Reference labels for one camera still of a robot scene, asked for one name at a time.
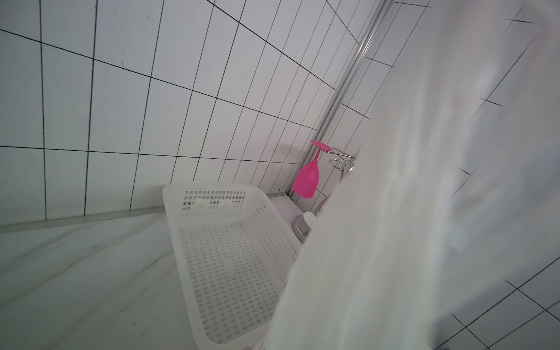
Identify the white basket perforated plastic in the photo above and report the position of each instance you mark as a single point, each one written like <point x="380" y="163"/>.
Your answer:
<point x="233" y="252"/>

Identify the pink wine glass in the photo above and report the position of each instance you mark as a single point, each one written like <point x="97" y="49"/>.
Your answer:
<point x="307" y="179"/>

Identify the metal glass rack stand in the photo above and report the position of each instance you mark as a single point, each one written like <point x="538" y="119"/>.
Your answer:
<point x="303" y="224"/>

